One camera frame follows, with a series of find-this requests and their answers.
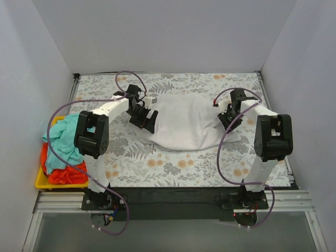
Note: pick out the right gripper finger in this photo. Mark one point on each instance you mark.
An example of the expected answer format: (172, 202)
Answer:
(234, 125)
(223, 119)

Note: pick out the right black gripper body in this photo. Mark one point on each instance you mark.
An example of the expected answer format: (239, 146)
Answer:
(229, 120)

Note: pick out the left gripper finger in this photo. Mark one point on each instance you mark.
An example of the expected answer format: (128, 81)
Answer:
(149, 123)
(137, 121)

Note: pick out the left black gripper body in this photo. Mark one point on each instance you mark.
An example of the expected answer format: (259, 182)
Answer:
(142, 117)

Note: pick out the white t shirt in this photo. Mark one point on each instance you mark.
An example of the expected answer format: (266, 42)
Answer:
(184, 123)

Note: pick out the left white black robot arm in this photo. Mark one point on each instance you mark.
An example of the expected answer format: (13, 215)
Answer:
(92, 138)

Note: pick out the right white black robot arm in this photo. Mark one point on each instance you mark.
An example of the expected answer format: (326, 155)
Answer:
(273, 142)

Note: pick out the floral table cloth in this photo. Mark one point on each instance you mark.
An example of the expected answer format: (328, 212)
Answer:
(130, 163)

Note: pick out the teal t shirt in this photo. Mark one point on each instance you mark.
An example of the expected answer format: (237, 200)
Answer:
(61, 137)

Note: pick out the orange t shirt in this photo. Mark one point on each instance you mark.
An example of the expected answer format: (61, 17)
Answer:
(65, 176)

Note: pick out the yellow plastic bin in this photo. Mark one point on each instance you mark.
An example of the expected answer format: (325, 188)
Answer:
(41, 180)

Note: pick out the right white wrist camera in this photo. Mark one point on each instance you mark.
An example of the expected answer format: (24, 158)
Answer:
(221, 105)

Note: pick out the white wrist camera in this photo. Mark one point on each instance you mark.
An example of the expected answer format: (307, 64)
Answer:
(149, 101)
(221, 105)

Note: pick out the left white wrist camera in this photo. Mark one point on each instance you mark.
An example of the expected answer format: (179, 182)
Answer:
(149, 101)

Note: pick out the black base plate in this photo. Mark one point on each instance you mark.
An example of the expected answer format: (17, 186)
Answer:
(175, 203)

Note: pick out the aluminium frame rail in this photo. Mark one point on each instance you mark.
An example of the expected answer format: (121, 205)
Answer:
(70, 202)

